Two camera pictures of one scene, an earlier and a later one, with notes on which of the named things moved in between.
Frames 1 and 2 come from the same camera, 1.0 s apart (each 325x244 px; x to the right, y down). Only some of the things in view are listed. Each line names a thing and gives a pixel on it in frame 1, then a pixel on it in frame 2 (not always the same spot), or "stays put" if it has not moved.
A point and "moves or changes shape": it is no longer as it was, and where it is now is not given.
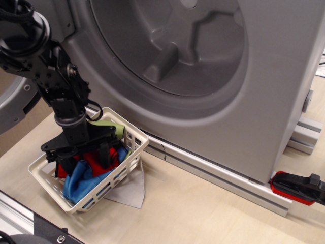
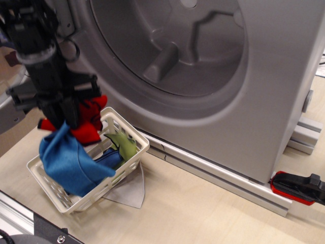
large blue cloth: x=80 y=183 moves or changes shape
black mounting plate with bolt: x=54 y=233 stays put
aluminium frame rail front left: x=15 y=217 stays put
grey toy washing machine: x=227 y=80 stays put
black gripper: x=78 y=133 to x=51 y=83
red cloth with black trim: x=91 y=161 to x=87 y=130
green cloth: x=119 y=128 to x=127 y=146
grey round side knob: x=307 y=101 stays put
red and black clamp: x=303 y=189 stays put
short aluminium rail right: x=305 y=135 stays put
